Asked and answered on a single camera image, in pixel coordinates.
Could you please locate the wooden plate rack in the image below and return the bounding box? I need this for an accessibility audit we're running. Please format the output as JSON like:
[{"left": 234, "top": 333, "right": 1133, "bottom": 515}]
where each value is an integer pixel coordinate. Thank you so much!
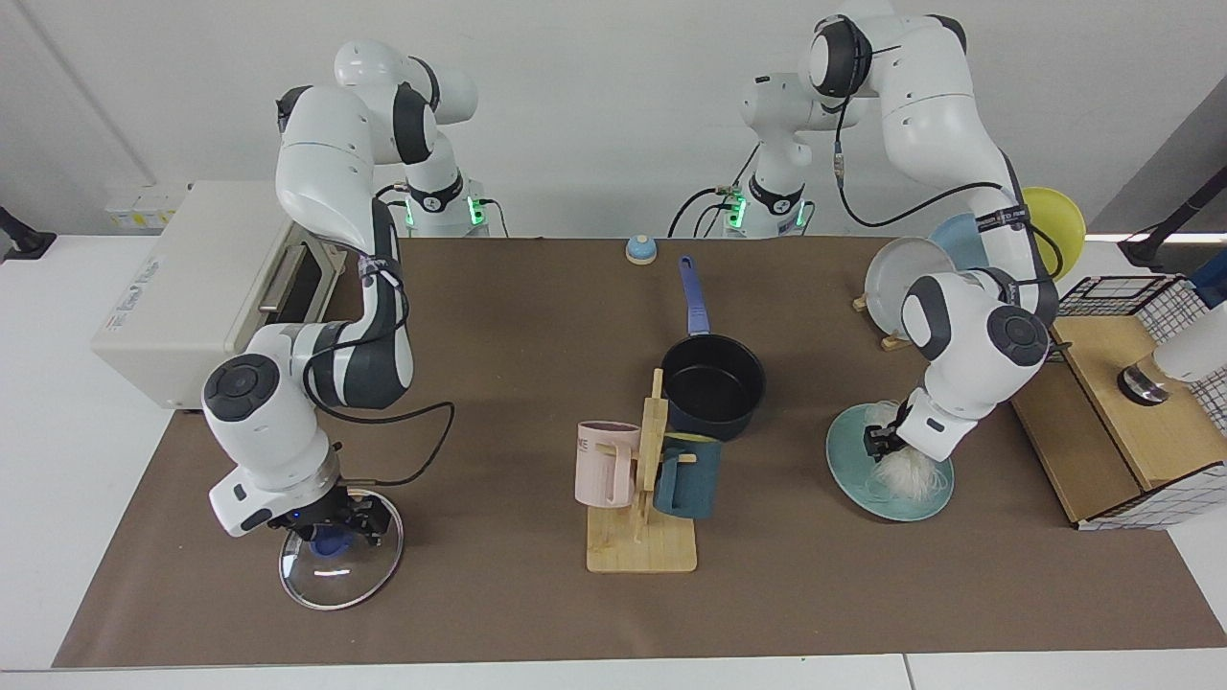
[{"left": 852, "top": 292, "right": 914, "bottom": 352}]

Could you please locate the white vermicelli bundle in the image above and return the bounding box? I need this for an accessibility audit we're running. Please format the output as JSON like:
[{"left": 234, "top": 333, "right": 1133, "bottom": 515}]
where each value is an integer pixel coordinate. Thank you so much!
[{"left": 863, "top": 402, "right": 952, "bottom": 509}]

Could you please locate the wooden cup stand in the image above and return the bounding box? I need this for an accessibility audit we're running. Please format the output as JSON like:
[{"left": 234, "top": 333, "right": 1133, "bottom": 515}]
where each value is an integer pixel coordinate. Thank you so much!
[{"left": 586, "top": 369, "right": 699, "bottom": 574}]

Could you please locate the blue object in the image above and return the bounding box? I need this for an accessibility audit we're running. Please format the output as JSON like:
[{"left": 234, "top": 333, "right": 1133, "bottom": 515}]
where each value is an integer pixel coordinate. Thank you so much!
[{"left": 1189, "top": 251, "right": 1227, "bottom": 310}]

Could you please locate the dark teal cup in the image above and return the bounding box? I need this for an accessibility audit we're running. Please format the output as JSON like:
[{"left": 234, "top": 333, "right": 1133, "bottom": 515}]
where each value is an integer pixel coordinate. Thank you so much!
[{"left": 653, "top": 433, "right": 722, "bottom": 520}]

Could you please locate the pale toaster oven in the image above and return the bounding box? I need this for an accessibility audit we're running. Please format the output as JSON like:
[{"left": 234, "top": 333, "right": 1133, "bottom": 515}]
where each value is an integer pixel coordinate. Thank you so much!
[{"left": 91, "top": 180, "right": 348, "bottom": 411}]

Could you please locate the black stand foot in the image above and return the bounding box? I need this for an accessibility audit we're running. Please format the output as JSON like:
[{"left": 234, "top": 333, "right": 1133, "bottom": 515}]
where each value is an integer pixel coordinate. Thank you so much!
[{"left": 0, "top": 206, "right": 57, "bottom": 262}]

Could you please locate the glass lid with blue knob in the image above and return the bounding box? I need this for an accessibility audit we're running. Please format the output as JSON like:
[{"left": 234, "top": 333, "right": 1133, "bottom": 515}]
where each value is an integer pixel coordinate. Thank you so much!
[{"left": 278, "top": 489, "right": 405, "bottom": 611}]

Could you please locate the light blue plate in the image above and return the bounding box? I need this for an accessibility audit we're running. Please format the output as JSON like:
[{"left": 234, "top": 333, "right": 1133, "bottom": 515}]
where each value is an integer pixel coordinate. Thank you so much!
[{"left": 928, "top": 213, "right": 988, "bottom": 274}]

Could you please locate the white wall socket strip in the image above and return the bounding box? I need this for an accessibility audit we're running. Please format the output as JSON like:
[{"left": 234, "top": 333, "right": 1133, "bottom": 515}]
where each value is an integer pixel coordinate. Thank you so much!
[{"left": 104, "top": 182, "right": 193, "bottom": 231}]

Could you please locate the pale grey plate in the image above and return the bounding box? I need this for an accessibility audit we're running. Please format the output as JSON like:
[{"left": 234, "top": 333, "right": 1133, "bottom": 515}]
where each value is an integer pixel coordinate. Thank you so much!
[{"left": 864, "top": 237, "right": 960, "bottom": 338}]

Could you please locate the wire basket with wooden floor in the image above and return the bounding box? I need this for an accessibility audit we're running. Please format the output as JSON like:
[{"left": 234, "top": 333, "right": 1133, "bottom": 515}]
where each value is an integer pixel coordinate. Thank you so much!
[{"left": 1007, "top": 274, "right": 1227, "bottom": 531}]

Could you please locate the pink ribbed cup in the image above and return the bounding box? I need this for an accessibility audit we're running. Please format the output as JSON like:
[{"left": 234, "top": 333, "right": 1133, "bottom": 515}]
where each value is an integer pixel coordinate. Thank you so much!
[{"left": 574, "top": 420, "right": 641, "bottom": 509}]

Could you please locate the teal plate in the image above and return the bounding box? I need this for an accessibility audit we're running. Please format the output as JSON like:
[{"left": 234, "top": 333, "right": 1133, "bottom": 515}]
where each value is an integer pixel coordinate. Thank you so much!
[{"left": 825, "top": 402, "right": 956, "bottom": 523}]

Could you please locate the yellow plate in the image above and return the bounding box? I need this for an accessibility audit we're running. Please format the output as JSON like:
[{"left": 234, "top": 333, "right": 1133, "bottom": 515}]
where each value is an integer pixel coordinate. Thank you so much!
[{"left": 1019, "top": 187, "right": 1087, "bottom": 281}]

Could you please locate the black stand with long pole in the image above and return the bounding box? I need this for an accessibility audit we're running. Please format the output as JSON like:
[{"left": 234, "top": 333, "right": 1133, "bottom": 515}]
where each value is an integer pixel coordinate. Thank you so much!
[{"left": 1118, "top": 165, "right": 1227, "bottom": 271}]

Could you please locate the white cylinder with silver end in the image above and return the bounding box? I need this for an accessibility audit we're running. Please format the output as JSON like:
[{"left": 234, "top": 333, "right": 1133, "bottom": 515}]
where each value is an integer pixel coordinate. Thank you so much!
[{"left": 1117, "top": 326, "right": 1227, "bottom": 406}]

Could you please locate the dark blue pot with handle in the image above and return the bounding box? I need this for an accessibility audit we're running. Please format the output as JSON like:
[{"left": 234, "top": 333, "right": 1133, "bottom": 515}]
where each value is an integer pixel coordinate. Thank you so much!
[{"left": 660, "top": 255, "right": 768, "bottom": 442}]

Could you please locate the brown table cloth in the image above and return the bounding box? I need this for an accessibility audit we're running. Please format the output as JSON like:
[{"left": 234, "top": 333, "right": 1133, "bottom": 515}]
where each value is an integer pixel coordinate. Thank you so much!
[{"left": 53, "top": 237, "right": 1227, "bottom": 669}]

